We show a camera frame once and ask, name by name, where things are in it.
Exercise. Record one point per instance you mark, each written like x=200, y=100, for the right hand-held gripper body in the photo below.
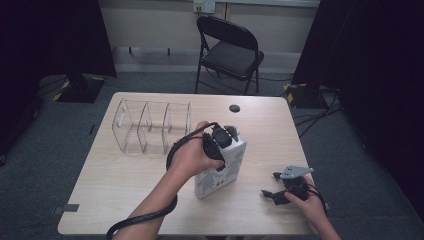
x=296, y=188

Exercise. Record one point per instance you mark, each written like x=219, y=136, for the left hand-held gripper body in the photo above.
x=216, y=140

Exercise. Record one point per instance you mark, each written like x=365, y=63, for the white book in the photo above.
x=221, y=180

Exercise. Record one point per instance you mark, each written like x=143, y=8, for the person's right hand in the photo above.
x=310, y=210

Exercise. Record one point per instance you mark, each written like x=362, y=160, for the person's left hand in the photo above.
x=191, y=156

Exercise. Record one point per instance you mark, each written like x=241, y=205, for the grey tape strip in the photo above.
x=327, y=206
x=68, y=208

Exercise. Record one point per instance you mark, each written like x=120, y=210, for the clear acrylic divider rack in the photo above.
x=151, y=128

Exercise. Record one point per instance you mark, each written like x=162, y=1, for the black stand base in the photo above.
x=305, y=96
x=80, y=90

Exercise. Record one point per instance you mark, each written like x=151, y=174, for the black folding chair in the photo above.
x=231, y=56

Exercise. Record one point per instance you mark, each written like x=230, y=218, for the dark curtain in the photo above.
x=373, y=66
x=40, y=50

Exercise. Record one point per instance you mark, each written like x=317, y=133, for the white wall socket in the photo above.
x=204, y=6

